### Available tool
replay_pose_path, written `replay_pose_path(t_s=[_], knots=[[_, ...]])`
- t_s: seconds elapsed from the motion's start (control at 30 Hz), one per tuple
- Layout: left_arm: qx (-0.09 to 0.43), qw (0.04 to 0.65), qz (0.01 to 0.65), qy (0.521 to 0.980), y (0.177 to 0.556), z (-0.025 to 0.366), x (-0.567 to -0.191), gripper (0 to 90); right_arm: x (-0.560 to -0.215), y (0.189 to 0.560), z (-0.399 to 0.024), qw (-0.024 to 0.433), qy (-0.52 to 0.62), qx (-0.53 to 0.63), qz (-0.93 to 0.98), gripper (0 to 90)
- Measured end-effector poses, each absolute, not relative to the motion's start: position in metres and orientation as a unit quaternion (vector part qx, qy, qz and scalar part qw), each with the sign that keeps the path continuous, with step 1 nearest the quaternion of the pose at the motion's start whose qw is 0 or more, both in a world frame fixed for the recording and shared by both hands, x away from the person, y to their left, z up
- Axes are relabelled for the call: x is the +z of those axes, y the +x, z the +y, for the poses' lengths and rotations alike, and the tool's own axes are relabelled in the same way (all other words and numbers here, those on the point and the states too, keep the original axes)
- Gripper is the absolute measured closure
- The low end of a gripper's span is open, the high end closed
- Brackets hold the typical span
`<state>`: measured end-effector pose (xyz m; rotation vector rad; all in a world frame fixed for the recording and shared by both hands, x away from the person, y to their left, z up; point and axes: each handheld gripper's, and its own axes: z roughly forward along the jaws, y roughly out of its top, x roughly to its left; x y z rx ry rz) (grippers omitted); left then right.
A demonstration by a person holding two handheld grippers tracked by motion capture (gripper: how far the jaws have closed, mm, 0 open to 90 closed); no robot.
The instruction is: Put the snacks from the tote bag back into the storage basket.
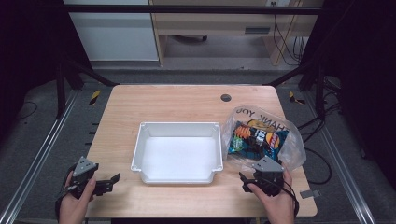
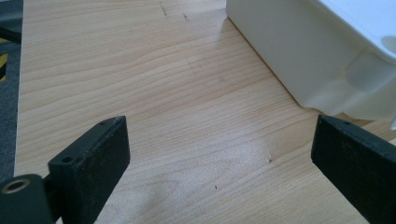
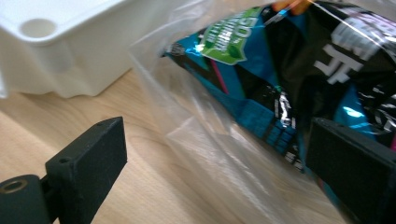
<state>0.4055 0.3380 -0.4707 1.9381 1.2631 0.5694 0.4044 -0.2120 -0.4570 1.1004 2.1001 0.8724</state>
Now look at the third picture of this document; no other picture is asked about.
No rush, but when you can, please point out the white plastic storage box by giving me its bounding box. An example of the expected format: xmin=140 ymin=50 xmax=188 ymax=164
xmin=0 ymin=0 xmax=200 ymax=99

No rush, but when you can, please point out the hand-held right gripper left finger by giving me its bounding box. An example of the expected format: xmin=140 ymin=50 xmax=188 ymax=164
xmin=45 ymin=116 xmax=128 ymax=224

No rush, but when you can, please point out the clear plastic bag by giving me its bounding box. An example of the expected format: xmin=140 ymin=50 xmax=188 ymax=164
xmin=129 ymin=0 xmax=396 ymax=224

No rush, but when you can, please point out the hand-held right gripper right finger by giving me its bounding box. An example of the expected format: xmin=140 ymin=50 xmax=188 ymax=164
xmin=304 ymin=117 xmax=396 ymax=224

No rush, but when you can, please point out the blue and black chip bag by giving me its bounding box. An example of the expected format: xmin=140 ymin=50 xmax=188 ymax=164
xmin=162 ymin=0 xmax=396 ymax=224

